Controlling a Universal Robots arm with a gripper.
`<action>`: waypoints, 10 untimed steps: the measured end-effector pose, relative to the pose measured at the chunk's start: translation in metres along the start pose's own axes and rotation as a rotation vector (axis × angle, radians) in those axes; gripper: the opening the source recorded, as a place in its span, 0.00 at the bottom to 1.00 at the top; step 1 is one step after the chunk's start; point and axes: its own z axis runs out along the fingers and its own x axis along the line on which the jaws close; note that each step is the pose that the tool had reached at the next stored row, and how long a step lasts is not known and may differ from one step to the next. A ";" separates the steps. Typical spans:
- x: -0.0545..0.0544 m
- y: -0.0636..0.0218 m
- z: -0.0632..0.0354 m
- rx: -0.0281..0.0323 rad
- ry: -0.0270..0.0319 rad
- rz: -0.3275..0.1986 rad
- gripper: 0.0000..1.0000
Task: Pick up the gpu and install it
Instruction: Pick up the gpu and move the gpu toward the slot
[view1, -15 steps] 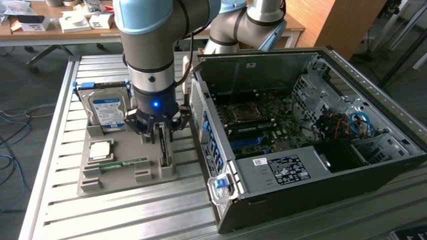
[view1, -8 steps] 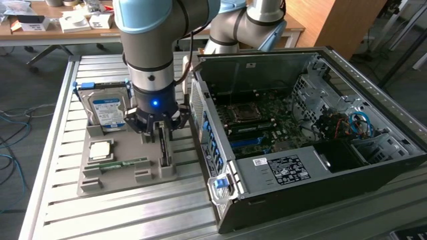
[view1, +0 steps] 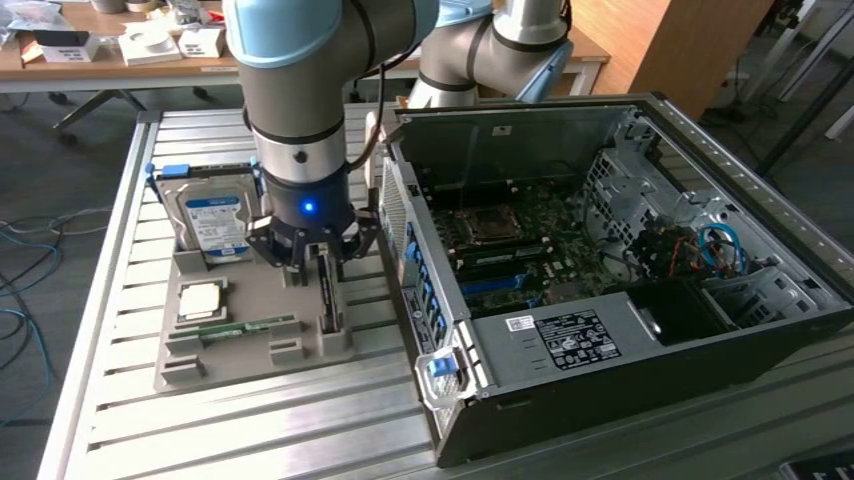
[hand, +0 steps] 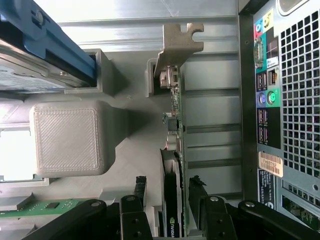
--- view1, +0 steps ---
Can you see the clear plastic bag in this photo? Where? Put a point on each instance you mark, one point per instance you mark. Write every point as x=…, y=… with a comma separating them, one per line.
x=33, y=15

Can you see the wooden desk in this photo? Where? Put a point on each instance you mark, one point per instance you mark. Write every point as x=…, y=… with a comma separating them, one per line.
x=80, y=72

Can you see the grey metal disk bay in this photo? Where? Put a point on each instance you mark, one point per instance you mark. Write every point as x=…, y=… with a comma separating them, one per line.
x=620, y=195

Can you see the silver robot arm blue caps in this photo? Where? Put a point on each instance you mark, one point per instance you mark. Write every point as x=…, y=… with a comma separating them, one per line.
x=293, y=100

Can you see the grey cup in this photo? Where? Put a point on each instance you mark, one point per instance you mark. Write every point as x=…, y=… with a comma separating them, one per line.
x=108, y=6

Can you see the black open PC case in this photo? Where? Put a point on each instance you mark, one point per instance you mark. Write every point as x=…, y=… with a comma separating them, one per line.
x=600, y=410

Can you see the black and green graphics card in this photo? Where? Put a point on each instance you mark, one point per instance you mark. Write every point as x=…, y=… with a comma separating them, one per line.
x=324, y=300

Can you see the small white box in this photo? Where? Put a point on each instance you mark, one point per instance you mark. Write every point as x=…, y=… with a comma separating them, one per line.
x=200, y=44

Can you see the silver CPU chip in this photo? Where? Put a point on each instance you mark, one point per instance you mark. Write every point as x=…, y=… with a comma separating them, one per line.
x=200, y=300

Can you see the metal CPU socket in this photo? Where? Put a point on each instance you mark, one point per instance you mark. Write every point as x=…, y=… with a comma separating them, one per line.
x=487, y=223

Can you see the beige tape roll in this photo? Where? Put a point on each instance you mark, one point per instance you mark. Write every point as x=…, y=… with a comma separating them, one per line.
x=141, y=5

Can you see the blue expansion slot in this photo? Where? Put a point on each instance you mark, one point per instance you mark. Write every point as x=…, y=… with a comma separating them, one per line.
x=493, y=286

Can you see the green motherboard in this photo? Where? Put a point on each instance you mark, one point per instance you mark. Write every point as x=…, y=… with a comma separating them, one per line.
x=580, y=250

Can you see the grey power supply unit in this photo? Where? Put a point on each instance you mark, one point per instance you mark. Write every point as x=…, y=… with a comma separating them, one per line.
x=507, y=350

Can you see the hard disk with blue rails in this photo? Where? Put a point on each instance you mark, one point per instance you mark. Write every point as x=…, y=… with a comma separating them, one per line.
x=213, y=220

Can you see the grey parts rack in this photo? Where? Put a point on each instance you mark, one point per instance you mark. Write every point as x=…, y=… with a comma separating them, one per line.
x=260, y=300

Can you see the white box with black flap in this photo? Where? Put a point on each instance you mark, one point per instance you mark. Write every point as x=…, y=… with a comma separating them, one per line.
x=66, y=47

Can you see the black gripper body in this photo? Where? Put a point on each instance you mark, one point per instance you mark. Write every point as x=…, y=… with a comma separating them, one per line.
x=300, y=200

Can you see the wooden cabinet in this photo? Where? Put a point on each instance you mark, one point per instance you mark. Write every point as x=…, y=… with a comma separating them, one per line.
x=667, y=50

